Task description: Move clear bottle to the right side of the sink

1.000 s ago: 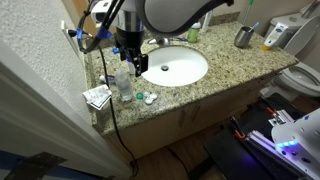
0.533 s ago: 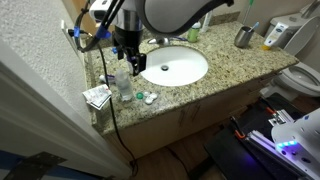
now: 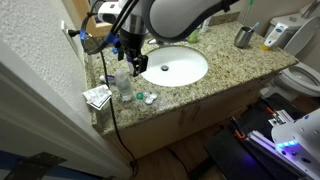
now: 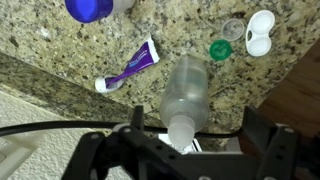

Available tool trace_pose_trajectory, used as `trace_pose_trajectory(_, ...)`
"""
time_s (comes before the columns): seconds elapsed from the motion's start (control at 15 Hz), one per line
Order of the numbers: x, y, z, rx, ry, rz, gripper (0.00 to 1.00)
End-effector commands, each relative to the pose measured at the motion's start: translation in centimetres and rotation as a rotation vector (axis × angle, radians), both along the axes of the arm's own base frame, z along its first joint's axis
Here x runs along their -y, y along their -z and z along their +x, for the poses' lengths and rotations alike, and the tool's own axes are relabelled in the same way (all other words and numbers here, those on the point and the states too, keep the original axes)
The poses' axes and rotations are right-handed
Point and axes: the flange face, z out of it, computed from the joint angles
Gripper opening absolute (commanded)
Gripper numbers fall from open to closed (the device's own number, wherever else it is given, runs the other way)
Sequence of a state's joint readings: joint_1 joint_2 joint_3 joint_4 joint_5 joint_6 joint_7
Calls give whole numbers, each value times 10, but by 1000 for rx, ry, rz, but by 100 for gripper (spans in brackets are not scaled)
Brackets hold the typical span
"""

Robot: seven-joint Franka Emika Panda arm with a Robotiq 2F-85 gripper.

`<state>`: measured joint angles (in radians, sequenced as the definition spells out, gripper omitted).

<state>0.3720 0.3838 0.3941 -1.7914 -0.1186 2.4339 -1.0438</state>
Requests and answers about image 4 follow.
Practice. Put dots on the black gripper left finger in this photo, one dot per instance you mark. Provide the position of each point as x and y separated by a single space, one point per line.
133 150

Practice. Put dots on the small white bottle blue cap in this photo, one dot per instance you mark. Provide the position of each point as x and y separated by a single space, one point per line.
93 8

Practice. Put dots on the clear lens case cap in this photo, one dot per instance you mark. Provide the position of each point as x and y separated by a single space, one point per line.
232 30

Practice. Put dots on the clear plastic bottle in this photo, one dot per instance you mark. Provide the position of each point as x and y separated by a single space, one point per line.
186 93

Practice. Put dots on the purple toothpaste tube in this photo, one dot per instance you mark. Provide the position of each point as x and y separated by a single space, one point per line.
136 63

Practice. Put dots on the white wall outlet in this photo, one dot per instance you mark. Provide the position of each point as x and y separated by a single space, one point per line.
15 156

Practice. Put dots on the green lens case cap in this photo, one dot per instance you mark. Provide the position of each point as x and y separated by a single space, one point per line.
220 50

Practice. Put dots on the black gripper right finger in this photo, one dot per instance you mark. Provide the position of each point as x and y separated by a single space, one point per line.
266 140

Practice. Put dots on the white contact lens case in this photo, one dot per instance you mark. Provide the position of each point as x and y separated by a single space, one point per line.
260 31

